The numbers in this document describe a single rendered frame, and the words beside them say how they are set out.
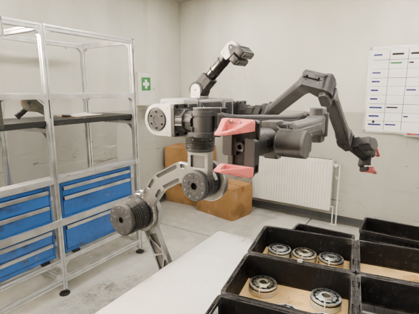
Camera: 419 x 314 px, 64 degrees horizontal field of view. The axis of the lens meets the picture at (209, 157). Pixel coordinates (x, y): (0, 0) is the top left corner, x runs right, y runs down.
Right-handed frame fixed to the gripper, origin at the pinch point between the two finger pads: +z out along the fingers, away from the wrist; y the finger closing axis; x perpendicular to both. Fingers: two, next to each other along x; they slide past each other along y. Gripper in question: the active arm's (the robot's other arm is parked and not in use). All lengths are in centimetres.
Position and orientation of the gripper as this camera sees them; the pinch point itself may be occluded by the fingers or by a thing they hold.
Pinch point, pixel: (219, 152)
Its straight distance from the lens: 57.8
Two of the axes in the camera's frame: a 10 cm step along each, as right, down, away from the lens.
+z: -5.4, 1.5, -8.3
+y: -0.1, 9.8, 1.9
